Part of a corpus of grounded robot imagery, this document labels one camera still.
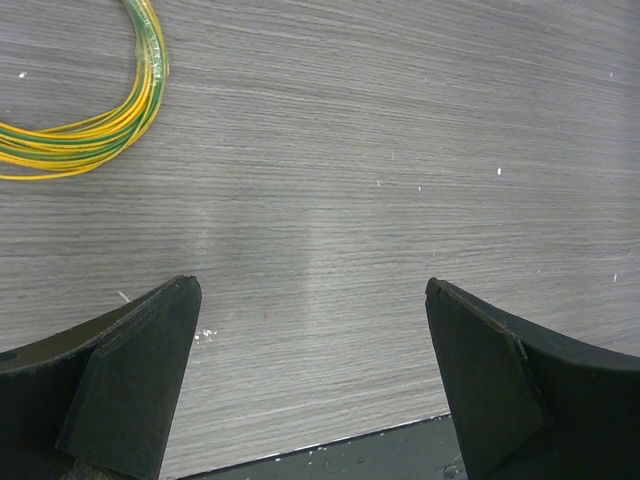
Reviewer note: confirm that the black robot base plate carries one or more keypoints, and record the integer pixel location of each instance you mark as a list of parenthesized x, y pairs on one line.
[(425, 449)]

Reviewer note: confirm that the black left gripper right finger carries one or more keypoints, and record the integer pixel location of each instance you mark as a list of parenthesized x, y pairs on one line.
[(528, 402)]

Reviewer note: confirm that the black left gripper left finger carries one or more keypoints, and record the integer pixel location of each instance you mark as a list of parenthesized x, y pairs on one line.
[(101, 394)]

